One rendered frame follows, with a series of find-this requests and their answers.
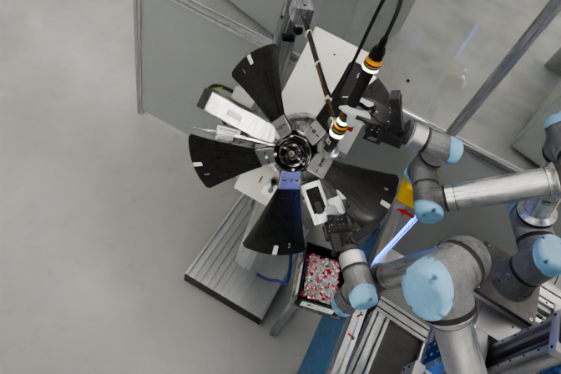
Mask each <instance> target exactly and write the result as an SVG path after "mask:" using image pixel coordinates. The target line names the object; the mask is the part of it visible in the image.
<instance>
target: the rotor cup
mask: <svg viewBox="0 0 561 374"><path fill-rule="evenodd" d="M305 139H306V140H307V141H305ZM316 146H317V144H316V145H315V146H314V147H313V146H312V144H311V143H310V142H309V140H308V139H307V137H306V136H305V135H304V131H302V130H293V132H292V133H290V134H288V135H287V136H284V137H282V138H280V139H279V140H278V141H277V143H276V144H275V148H274V151H273V156H274V160H275V163H276V164H277V165H278V167H279V168H281V169H282V170H284V171H286V172H290V173H294V172H298V171H301V172H303V171H306V168H307V167H308V165H309V164H308V163H309V161H310V162H311V160H312V159H313V157H314V156H315V154H318V152H317V147H316ZM291 150H292V151H294V152H295V156H294V157H290V156H289V155H288V153H289V151H291Z"/></svg>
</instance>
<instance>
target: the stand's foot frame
mask: <svg viewBox="0 0 561 374"><path fill-rule="evenodd" d="M252 200H253V199H252V198H251V197H249V196H248V195H246V194H244V193H243V194H242V195H241V196H240V198H239V199H238V200H237V201H236V203H235V205H234V206H233V207H232V209H231V210H230V212H229V213H228V215H227V216H226V217H225V218H224V220H223V221H222V222H221V224H220V226H219V227H218V228H217V230H216V231H215V233H214V234H213V235H212V236H211V237H210V239H209V241H208V242H207V243H206V245H205V247H204V248H203V249H202V251H201V252H200V253H199V254H198V256H197V257H196V259H195V260H194V262H193V263H192V264H191V266H190V267H189V269H188V270H187V271H186V272H185V274H184V280H185V281H187V282H189V283H190V284H191V285H193V286H195V287H197V288H199V289H200V290H202V291H203V292H205V293H207V294H208V295H210V296H212V297H214V298H215V299H216V300H218V301H220V302H222V303H224V304H225V305H227V306H228V307H230V308H231V309H233V310H235V311H237V312H239V313H240V314H241V315H243V316H245V317H247V318H248V319H250V320H252V321H253V322H255V323H256V324H258V325H259V324H260V322H261V320H262V318H263V317H264V315H265V313H266V311H267V309H268V307H269V305H270V304H271V302H272V300H273V298H274V296H275V294H276V292H277V291H278V289H279V287H280V285H281V284H280V283H278V282H269V281H267V280H263V279H261V278H260V277H259V276H257V273H259V274H260V275H262V276H264V277H266V278H269V279H278V280H280V281H283V279H284V277H285V276H286V273H287V271H288V265H289V255H268V254H263V253H260V252H258V253H257V255H256V258H255V260H254V262H253V265H252V266H251V268H250V269H249V270H247V269H246V268H243V267H242V266H240V265H239V266H238V264H239V263H238V264H236V263H235V258H236V256H237V254H238V251H239V248H240V244H241V241H242V240H243V237H244V234H245V230H246V228H247V225H248V223H249V220H250V217H251V214H252V211H253V209H254V206H255V203H254V204H253V205H252V207H250V205H251V202H252ZM255 202H256V201H255Z"/></svg>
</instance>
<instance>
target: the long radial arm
mask: <svg viewBox="0 0 561 374"><path fill-rule="evenodd" d="M204 110H205V111H206V112H208V113H210V114H213V115H214V116H215V117H217V118H219V119H222V120H223V121H225V122H226V123H228V124H231V125H232V126H234V127H236V128H237V129H240V130H242V131H243V132H245V133H247V134H249V135H250V136H252V137H254V138H256V139H259V140H262V141H263V142H266V143H271V144H273V143H274V142H273V141H272V140H275V138H274V137H276V136H277V135H276V134H277V132H276V131H275V128H274V126H273V123H270V121H269V119H268V118H267V117H265V116H263V115H261V114H259V113H255V112H253V111H250V110H249V109H248V108H246V107H244V106H242V105H240V104H238V103H236V102H235V101H233V100H231V98H229V97H228V96H226V95H224V94H222V93H216V92H212V94H211V95H210V98H209V100H208V102H207V104H206V105H205V109H204Z"/></svg>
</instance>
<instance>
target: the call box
mask: <svg viewBox="0 0 561 374"><path fill-rule="evenodd" d="M397 200H398V201H400V202H402V203H403V204H405V205H407V206H409V207H411V208H413V209H414V207H413V195H412V185H411V184H409V183H408V182H407V179H406V178H405V176H404V179H403V181H402V185H401V187H400V189H399V192H398V194H397Z"/></svg>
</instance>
